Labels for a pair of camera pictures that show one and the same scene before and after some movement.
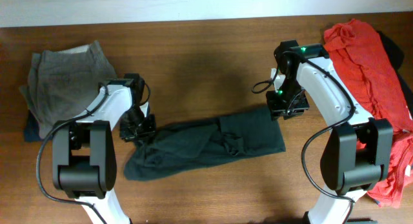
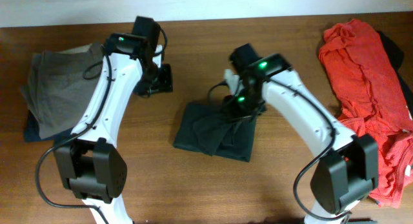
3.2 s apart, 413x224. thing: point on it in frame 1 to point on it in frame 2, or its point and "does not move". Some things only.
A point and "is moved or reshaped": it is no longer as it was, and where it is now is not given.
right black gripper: (277, 109) to (233, 113)
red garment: (361, 50) does not move
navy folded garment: (31, 132) does not move
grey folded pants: (62, 84) does not move
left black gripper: (142, 137) to (166, 83)
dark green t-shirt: (249, 133) is moved or reshaped
